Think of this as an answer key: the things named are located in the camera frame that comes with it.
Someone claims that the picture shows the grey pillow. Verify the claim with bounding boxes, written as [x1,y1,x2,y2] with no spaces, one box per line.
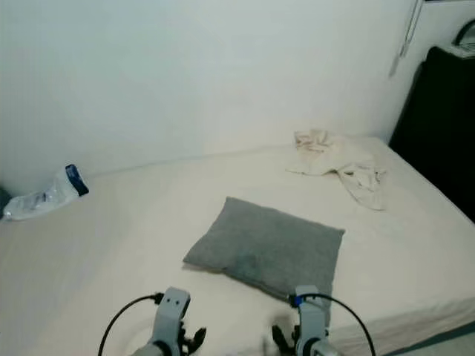
[183,197,346,306]

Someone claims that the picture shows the black chair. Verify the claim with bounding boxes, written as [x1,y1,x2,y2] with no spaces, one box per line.
[388,45,475,224]

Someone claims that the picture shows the white sheeted bed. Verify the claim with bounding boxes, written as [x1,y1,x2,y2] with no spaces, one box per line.
[0,135,475,356]

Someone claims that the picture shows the crumpled cream cloth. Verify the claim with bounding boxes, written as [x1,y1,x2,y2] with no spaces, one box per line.
[286,128,389,212]

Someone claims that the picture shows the clear plastic bottle blue cap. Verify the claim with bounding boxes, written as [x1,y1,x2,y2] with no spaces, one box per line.
[2,164,90,223]

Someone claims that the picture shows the white hanging rod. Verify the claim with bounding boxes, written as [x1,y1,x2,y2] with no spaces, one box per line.
[399,0,426,59]

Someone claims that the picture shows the flat white printed item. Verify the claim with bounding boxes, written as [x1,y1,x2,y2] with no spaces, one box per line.
[444,42,475,59]

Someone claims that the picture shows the round dark framed object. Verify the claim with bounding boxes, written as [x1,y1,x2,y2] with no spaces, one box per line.
[453,19,475,46]

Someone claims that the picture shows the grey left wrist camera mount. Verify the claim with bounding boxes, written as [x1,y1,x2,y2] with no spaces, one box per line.
[147,287,191,356]

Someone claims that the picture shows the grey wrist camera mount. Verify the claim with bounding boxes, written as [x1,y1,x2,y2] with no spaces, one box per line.
[147,287,191,356]
[289,286,332,356]

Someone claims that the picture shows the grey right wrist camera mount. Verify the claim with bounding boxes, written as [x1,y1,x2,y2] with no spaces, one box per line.
[289,286,332,356]

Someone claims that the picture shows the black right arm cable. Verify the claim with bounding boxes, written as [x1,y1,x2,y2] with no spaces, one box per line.
[321,293,378,356]

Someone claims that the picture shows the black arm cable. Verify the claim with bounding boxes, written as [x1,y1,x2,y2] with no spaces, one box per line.
[321,293,378,356]
[97,293,166,356]

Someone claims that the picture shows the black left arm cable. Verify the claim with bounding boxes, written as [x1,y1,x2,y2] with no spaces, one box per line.
[97,293,166,356]

